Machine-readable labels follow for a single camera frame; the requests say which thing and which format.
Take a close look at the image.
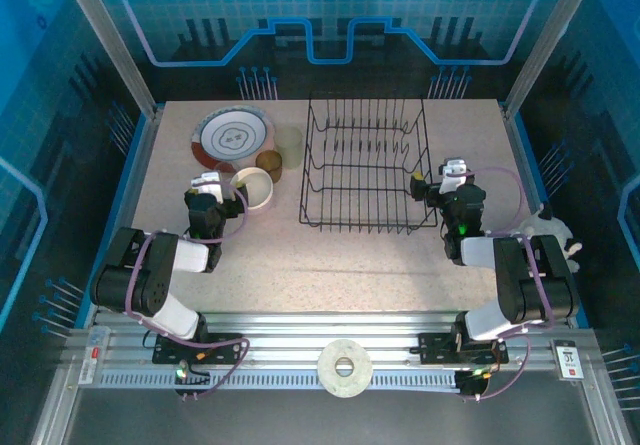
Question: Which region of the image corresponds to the clear tag with red label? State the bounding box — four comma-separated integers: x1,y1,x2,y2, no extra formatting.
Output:
79,328,111,386

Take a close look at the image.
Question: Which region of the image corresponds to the blue table edge strip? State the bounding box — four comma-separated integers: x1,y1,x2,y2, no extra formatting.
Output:
74,112,154,329
512,109,589,329

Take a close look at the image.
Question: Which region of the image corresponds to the black wire dish rack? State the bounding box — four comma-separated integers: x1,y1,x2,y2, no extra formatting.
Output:
298,92,439,236

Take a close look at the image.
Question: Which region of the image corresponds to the black and white plush toy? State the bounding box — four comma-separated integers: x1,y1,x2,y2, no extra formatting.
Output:
517,203,584,274

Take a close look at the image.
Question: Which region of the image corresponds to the white plate blue-grey rim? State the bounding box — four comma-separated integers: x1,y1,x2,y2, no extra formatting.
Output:
194,106,275,162

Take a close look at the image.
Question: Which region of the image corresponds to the aluminium frame post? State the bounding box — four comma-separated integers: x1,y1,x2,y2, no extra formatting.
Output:
502,0,605,116
53,0,166,119

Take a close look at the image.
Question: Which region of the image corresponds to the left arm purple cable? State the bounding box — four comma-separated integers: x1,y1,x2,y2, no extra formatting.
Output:
127,178,251,404

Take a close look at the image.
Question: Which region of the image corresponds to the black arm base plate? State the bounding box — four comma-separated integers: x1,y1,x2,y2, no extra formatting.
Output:
417,332,461,365
152,332,246,366

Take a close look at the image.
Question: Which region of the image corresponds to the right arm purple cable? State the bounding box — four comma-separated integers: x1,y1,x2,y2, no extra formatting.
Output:
452,166,556,404

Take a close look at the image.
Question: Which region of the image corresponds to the white tape roll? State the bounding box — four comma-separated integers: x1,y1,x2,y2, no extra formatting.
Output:
317,338,374,399

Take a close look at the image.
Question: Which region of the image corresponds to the clear lilac glass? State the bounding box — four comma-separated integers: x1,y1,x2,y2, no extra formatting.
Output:
229,165,275,215

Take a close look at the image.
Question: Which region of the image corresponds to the pale green tumbler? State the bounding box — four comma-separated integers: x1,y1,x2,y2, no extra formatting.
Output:
275,125,304,170

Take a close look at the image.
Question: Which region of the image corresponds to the amber drinking glass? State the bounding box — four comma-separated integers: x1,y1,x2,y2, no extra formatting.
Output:
255,149,284,182

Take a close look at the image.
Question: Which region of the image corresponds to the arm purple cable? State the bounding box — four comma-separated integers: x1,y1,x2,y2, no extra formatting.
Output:
127,178,251,404
452,166,556,404

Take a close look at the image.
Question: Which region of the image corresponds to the small black circuit board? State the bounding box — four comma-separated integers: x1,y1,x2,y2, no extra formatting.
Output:
457,368,494,399
173,364,211,391

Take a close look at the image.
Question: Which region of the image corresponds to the white label card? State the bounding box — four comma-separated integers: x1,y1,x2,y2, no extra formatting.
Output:
552,345,585,381

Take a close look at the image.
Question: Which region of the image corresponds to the slotted grey cable duct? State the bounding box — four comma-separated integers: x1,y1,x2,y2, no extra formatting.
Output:
99,370,464,392

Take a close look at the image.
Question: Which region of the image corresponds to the aluminium frame rail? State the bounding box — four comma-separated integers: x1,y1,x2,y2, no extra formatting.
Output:
64,309,601,391

